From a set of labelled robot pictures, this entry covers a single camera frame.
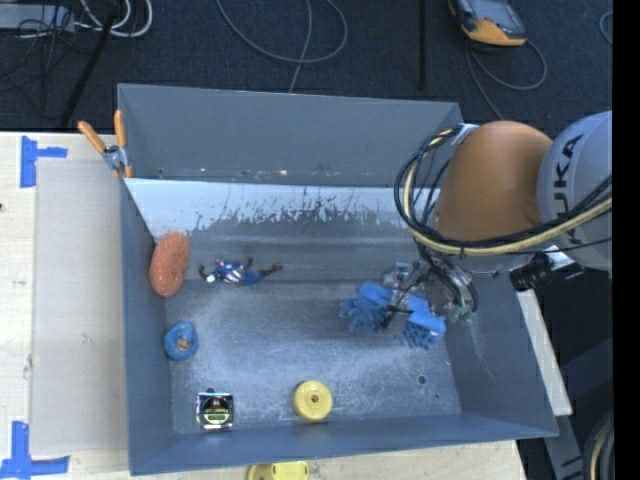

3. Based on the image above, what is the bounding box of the black cylinder on white bracket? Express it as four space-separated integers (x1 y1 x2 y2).
509 252 584 292

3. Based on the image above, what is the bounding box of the yellow plastic wheel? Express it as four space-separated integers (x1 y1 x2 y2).
291 379 335 424

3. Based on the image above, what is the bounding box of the grey metal bin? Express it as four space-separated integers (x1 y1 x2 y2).
116 82 561 477

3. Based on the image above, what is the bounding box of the blue ring toy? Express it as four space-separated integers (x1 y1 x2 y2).
162 320 200 363

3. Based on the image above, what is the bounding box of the blue bristle brush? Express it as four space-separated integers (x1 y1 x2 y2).
338 280 448 352

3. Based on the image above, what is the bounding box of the small black printed box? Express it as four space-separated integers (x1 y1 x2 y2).
195 389 236 432

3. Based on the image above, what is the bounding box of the blue toy figure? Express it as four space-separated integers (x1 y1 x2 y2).
198 255 285 288

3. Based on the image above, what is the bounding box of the pale wood flat board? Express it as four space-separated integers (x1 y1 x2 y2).
28 157 127 462

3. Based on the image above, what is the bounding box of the orange-brown scouring pad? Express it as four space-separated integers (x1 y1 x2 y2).
148 231 192 299

